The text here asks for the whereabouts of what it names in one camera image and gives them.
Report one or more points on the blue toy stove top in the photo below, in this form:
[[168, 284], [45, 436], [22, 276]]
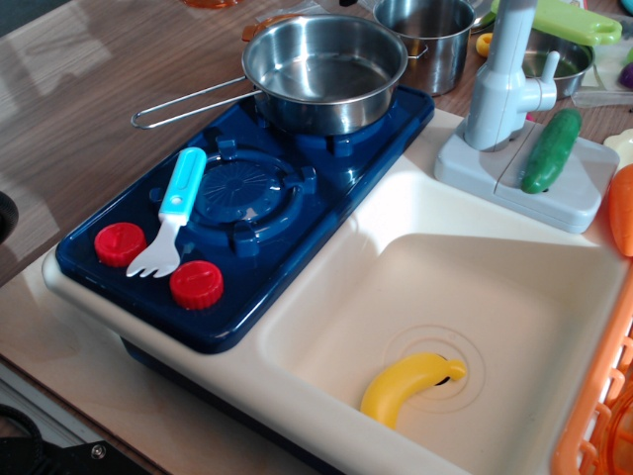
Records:
[[267, 204]]

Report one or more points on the cream toy sink unit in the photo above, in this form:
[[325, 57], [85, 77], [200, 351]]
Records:
[[418, 267]]

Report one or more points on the right red stove knob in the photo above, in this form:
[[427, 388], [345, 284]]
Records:
[[196, 285]]

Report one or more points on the red stove knob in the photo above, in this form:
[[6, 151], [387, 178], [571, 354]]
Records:
[[196, 285], [118, 244]]

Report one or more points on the left red stove knob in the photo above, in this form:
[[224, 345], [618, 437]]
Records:
[[118, 244]]

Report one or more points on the yellow toy banana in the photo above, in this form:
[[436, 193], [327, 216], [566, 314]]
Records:
[[389, 390]]

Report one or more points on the grey toy faucet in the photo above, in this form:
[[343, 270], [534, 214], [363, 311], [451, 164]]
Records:
[[488, 152]]

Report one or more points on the orange pot lid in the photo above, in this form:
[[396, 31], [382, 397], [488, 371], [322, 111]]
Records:
[[250, 31]]

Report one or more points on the steel pot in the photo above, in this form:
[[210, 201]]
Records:
[[436, 34]]

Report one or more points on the green toy cucumber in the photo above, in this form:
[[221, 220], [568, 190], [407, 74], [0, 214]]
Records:
[[551, 151]]

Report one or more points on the orange object top edge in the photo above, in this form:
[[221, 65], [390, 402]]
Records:
[[210, 4]]

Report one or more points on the orange toy carrot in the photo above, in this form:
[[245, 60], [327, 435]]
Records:
[[620, 209]]

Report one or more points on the black object at left edge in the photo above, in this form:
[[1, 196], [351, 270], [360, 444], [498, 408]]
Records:
[[9, 216]]

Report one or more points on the steel bowl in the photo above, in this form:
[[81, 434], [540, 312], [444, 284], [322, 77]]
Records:
[[574, 61]]

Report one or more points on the cream toy food piece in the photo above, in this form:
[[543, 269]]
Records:
[[622, 144]]

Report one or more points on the orange dish rack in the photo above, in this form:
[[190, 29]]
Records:
[[579, 445]]

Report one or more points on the purple toy piece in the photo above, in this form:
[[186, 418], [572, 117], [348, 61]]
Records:
[[625, 78]]

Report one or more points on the blue handled white toy fork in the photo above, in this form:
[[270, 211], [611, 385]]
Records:
[[162, 257]]

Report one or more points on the steel pan with wire handle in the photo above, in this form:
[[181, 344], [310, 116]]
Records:
[[323, 75]]

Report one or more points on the black bracket bottom left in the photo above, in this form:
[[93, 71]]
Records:
[[31, 454]]

